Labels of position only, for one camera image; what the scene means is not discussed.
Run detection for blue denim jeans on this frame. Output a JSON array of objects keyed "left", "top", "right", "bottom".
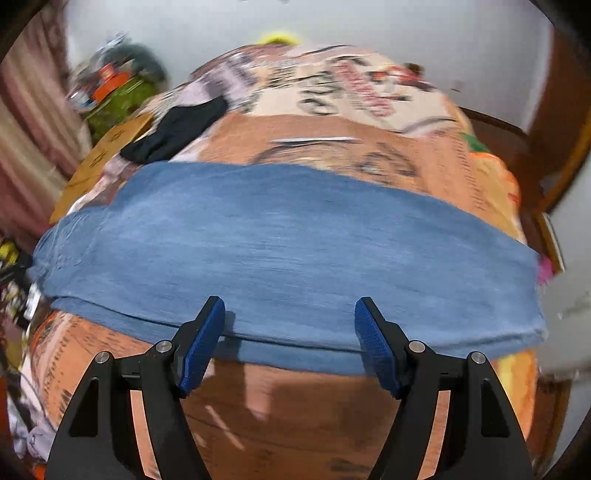
[{"left": 29, "top": 162, "right": 547, "bottom": 375}]

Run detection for cartoon print fabric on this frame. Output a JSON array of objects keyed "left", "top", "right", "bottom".
[{"left": 1, "top": 237, "right": 32, "bottom": 328}]

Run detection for wooden lap desk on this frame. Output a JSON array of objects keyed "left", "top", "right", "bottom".
[{"left": 49, "top": 113, "right": 153, "bottom": 224}]

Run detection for pink striped curtain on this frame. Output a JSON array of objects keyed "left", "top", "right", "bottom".
[{"left": 1, "top": 1, "right": 91, "bottom": 251}]

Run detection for black folded garment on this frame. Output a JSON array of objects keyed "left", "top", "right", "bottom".
[{"left": 119, "top": 96, "right": 228, "bottom": 165}]

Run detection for green storage box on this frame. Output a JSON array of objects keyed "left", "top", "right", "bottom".
[{"left": 84, "top": 77, "right": 158, "bottom": 144}]

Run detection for orange box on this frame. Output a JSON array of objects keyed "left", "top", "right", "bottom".
[{"left": 92, "top": 63, "right": 131, "bottom": 103}]

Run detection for newspaper print blanket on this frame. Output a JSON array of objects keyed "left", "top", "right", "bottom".
[{"left": 27, "top": 43, "right": 541, "bottom": 480}]

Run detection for grey neck pillow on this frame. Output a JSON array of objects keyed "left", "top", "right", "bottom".
[{"left": 102, "top": 43, "right": 167, "bottom": 84}]

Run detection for yellow pillow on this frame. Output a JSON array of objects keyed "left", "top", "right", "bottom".
[{"left": 257, "top": 31, "right": 301, "bottom": 46}]

